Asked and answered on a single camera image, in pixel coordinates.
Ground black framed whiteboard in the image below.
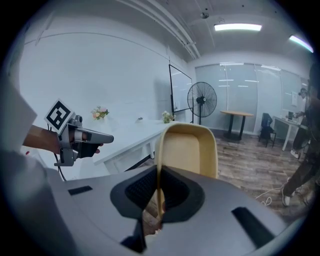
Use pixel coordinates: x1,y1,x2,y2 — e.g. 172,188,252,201
168,64,193,115

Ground round wooden table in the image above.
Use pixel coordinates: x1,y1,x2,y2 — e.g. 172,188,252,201
219,110,255,142

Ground white ceiling pipes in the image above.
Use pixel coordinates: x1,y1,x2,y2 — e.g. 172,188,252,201
117,0,201,60

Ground person's left hand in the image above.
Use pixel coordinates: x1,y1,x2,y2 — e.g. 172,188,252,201
70,131,101,154

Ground ceiling strip light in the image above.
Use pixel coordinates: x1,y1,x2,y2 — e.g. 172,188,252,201
214,23,262,32
289,34,314,54

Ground black chair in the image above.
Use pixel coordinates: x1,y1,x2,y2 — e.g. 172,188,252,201
258,112,278,148

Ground large pink flower bouquet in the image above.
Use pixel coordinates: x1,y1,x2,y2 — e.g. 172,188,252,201
91,106,110,121

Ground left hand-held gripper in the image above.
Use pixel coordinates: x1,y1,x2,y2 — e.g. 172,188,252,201
44,98,115,167

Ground small pale flower bouquet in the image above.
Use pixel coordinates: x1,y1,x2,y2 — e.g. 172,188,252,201
161,110,177,124

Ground person's grey sweatshirt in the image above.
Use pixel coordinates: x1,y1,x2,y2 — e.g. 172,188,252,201
2,74,81,256

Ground pale yellow plastic cup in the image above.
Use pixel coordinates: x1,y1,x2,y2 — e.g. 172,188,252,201
154,122,219,219

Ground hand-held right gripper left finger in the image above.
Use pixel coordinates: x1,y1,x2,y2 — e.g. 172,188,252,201
110,165,159,254

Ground small white table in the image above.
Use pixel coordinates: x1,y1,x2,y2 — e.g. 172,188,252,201
272,116,302,152

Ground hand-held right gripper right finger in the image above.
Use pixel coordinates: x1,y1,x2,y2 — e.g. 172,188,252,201
159,165,206,224

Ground long white table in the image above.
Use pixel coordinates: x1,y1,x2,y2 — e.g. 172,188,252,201
93,118,176,174

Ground black standing fan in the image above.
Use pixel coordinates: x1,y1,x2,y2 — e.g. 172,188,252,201
187,81,218,126

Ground person's left forearm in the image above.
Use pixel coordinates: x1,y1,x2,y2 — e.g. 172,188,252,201
22,124,62,155

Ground long looped white cable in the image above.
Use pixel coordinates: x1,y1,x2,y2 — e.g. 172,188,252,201
254,183,288,206

